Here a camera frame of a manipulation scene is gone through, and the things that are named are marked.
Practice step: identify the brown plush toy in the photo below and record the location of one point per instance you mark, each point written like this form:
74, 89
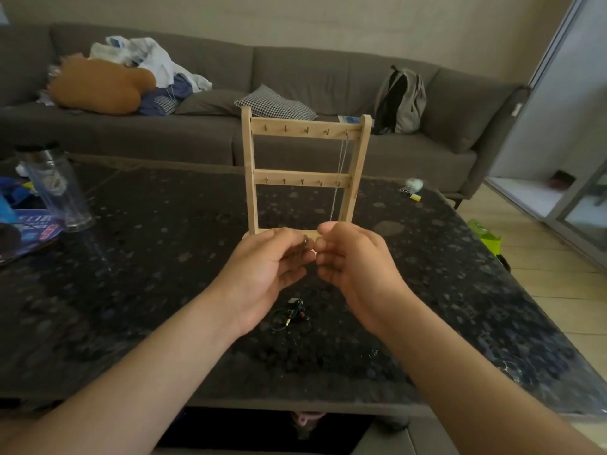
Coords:
99, 85

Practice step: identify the white crumpled garment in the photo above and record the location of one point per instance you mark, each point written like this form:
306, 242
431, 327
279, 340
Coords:
159, 61

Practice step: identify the green bag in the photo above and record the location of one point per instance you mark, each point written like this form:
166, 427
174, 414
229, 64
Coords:
487, 239

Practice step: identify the person's right hand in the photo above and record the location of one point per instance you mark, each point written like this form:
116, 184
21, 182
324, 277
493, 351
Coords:
365, 274

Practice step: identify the grey fabric sofa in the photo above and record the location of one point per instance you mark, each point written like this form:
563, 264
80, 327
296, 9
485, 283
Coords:
317, 71

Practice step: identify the person's left forearm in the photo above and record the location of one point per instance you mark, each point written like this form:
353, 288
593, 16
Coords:
128, 383

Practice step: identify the checkered pillow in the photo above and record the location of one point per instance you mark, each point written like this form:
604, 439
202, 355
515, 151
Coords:
275, 105

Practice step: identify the pink item under table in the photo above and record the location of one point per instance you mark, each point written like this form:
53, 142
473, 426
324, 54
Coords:
306, 418

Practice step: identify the blue plastic bottle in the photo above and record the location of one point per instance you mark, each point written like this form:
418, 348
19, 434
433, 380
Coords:
7, 210

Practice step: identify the sliding glass door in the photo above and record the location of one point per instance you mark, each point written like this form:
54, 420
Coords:
564, 104

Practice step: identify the clear plastic tumbler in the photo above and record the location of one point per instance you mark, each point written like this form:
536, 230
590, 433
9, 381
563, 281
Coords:
59, 194

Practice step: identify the blue printed packet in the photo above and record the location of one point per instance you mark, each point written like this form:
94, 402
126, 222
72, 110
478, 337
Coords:
42, 229

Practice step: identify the small black object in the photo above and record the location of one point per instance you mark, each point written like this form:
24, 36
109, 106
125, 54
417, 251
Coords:
503, 263

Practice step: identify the blue crumpled garment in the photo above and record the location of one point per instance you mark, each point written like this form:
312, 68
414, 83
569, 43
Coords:
182, 87

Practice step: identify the grey backpack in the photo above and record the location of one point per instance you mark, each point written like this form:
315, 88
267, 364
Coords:
412, 106

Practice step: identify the grey flat cushion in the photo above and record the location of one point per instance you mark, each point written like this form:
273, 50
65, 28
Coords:
208, 102

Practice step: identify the dark shoe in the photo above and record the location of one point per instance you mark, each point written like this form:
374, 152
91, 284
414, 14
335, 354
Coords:
562, 180

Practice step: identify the person's right forearm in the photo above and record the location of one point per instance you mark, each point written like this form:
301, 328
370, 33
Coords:
474, 388

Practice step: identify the wooden jewelry stand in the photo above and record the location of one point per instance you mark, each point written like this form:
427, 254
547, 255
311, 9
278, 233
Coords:
294, 127

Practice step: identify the person's left hand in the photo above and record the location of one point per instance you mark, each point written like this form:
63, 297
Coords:
256, 274

